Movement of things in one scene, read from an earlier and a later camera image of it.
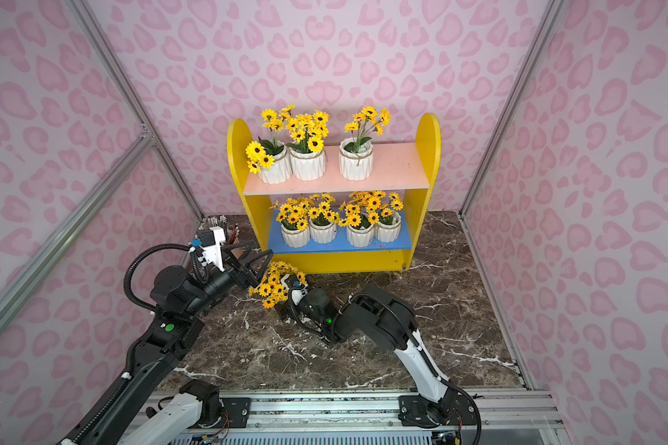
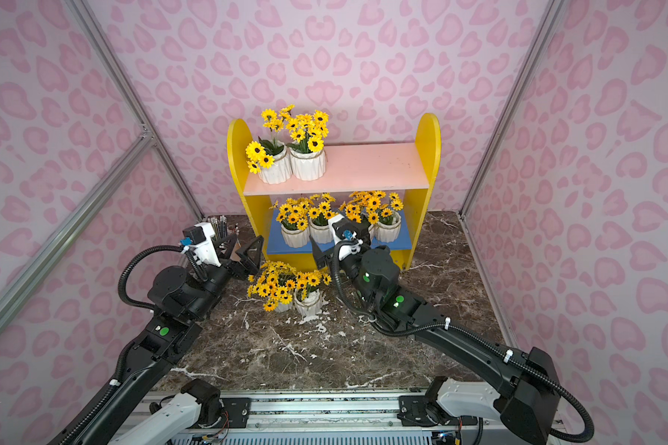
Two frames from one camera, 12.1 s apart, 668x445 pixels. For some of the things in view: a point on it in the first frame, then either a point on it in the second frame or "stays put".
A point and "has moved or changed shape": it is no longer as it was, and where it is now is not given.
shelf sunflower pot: x=271 y=289 stays put
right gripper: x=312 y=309 to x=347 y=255
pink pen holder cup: x=234 y=235 stays put
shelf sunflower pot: x=306 y=153 stays put
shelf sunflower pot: x=355 y=152 has moved or changed shape
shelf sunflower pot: x=293 y=216 stays put
